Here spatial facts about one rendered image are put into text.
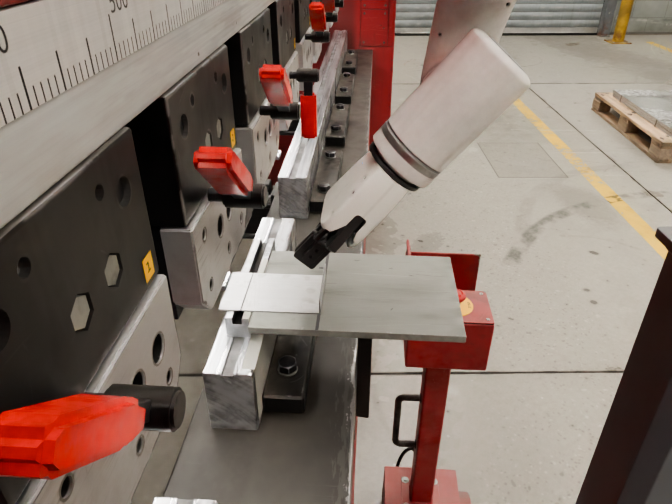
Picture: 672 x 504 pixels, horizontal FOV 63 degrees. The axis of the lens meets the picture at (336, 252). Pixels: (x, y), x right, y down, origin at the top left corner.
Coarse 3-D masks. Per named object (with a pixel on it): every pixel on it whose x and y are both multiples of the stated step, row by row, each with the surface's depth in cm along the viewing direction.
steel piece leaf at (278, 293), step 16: (256, 288) 74; (272, 288) 74; (288, 288) 74; (304, 288) 74; (320, 288) 74; (256, 304) 71; (272, 304) 71; (288, 304) 71; (304, 304) 71; (320, 304) 69
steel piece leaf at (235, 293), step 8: (240, 272) 77; (232, 280) 75; (240, 280) 75; (248, 280) 75; (232, 288) 74; (240, 288) 74; (224, 296) 72; (232, 296) 72; (240, 296) 72; (224, 304) 71; (232, 304) 71; (240, 304) 71
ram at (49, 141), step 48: (0, 0) 18; (240, 0) 49; (144, 48) 29; (192, 48) 36; (96, 96) 24; (144, 96) 29; (0, 144) 18; (48, 144) 20; (96, 144) 24; (0, 192) 18
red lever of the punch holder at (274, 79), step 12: (264, 72) 48; (276, 72) 48; (264, 84) 49; (276, 84) 49; (288, 84) 51; (276, 96) 51; (288, 96) 52; (264, 108) 56; (276, 108) 56; (288, 108) 55; (300, 108) 57
